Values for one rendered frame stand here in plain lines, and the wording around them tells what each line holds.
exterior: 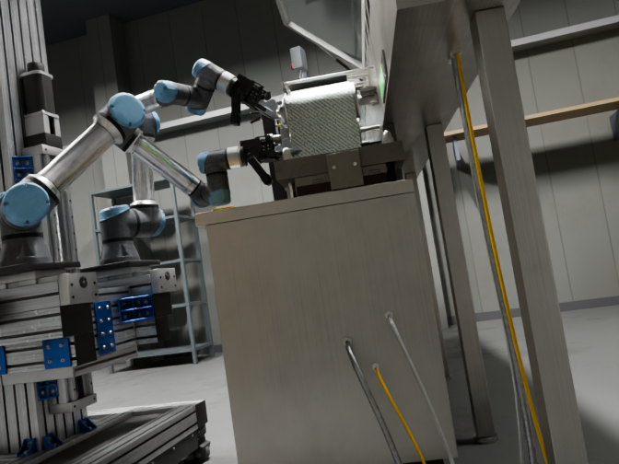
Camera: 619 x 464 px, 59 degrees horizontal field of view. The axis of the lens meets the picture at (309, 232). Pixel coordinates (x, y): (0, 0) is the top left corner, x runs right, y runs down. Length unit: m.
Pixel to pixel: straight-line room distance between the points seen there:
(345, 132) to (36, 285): 1.09
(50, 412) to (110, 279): 0.51
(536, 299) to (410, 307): 0.55
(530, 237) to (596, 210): 4.49
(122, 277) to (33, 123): 0.63
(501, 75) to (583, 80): 4.63
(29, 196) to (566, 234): 4.71
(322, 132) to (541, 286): 1.04
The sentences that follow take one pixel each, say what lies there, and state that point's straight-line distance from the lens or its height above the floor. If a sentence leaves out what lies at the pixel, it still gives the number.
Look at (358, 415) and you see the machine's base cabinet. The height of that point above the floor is 0.25.
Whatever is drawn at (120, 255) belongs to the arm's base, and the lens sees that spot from 2.23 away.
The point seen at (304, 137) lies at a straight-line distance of 1.93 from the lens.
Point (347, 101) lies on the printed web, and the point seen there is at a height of 1.24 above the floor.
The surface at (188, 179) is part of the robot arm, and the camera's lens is 2.02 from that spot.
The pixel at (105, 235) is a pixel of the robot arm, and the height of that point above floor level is 0.93.
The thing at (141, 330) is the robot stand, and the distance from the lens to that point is 2.18.
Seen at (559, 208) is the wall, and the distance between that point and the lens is 5.57.
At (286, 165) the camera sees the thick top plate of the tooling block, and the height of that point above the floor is 1.01.
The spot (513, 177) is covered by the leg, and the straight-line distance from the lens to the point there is 1.15.
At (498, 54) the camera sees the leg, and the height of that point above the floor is 1.04.
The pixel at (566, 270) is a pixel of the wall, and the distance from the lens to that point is 5.57.
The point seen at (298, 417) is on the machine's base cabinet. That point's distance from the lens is 1.68.
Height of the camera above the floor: 0.66
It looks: 4 degrees up
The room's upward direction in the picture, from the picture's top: 9 degrees counter-clockwise
